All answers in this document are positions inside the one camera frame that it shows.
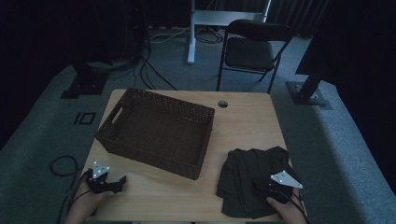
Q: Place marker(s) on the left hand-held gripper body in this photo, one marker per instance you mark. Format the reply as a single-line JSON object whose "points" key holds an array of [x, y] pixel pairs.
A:
{"points": [[100, 183]]}

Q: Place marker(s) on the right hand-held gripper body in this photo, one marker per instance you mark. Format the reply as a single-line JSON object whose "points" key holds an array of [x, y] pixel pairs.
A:
{"points": [[280, 186]]}

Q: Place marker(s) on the dark cloth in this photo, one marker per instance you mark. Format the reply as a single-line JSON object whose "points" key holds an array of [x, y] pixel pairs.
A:
{"points": [[239, 177]]}

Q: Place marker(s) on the brown woven basket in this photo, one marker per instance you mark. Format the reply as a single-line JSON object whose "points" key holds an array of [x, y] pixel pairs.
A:
{"points": [[162, 137]]}

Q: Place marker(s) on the person's left hand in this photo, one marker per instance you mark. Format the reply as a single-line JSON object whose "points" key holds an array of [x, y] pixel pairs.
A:
{"points": [[88, 200]]}

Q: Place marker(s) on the person's right hand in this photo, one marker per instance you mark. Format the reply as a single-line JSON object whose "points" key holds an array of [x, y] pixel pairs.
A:
{"points": [[285, 210]]}

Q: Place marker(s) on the black slanted stand with base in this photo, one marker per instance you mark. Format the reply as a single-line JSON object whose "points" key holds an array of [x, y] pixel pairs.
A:
{"points": [[308, 91]]}

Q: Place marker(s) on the black stand with square base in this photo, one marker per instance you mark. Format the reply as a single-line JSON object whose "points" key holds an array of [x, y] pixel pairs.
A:
{"points": [[84, 85]]}

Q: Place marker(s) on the black folding chair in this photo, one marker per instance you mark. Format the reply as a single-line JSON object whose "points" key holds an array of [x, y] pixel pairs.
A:
{"points": [[249, 53]]}

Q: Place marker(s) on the black equipment tower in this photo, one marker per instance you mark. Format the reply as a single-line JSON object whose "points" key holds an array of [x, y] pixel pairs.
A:
{"points": [[135, 31]]}

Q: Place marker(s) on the dark curtain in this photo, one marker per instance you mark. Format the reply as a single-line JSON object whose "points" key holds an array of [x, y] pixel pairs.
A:
{"points": [[299, 15]]}

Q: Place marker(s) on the white desk frame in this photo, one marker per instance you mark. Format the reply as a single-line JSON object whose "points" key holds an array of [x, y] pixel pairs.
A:
{"points": [[191, 37]]}

